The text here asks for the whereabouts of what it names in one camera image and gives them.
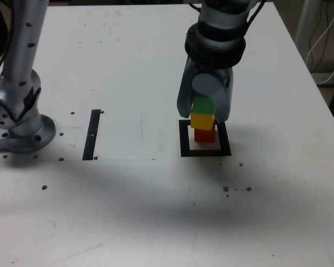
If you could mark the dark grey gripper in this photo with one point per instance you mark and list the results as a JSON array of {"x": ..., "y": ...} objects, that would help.
[{"x": 214, "y": 70}]

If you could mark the green cube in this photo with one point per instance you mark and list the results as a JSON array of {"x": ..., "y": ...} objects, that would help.
[{"x": 202, "y": 105}]

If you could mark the yellow cube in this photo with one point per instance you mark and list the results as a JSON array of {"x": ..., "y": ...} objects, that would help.
[{"x": 201, "y": 121}]

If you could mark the red cube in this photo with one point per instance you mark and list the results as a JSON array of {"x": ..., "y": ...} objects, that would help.
[{"x": 204, "y": 136}]

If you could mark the black tape square outline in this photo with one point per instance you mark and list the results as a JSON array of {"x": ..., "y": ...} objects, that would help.
[{"x": 206, "y": 153}]

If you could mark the black tape strip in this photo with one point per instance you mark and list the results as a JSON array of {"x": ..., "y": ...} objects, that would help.
[{"x": 91, "y": 133}]

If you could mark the white vertical post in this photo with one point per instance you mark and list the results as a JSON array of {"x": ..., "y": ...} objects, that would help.
[{"x": 303, "y": 16}]

